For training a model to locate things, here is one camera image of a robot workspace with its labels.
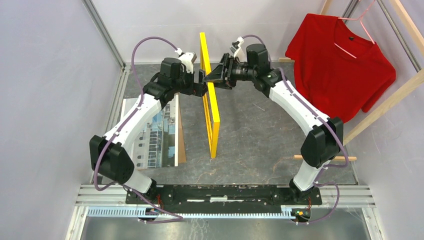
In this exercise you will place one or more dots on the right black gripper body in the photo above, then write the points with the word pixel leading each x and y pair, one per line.
pixel 236 71

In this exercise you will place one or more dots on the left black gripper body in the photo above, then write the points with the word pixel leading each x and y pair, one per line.
pixel 188 86

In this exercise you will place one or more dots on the yellow wooden picture frame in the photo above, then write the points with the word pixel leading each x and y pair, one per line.
pixel 210 103

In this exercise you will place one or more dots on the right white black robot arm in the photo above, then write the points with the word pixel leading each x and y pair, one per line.
pixel 323 135

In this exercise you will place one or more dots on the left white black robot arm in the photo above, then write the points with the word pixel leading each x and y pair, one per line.
pixel 109 153

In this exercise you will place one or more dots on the building photo print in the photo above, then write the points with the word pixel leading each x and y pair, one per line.
pixel 155 146

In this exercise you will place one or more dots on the brown cardboard backing board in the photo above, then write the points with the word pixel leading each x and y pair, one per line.
pixel 182 158

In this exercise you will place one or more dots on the red t-shirt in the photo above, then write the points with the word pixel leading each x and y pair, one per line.
pixel 337 71

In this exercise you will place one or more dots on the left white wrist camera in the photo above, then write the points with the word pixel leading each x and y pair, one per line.
pixel 187 58

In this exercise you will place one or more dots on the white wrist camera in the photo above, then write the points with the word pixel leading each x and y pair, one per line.
pixel 236 46
pixel 187 58

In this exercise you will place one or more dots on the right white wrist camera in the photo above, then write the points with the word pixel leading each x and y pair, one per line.
pixel 236 46

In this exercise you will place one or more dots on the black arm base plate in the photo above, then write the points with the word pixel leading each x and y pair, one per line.
pixel 230 198

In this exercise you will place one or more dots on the aluminium rail frame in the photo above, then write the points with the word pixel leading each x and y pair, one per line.
pixel 346 211

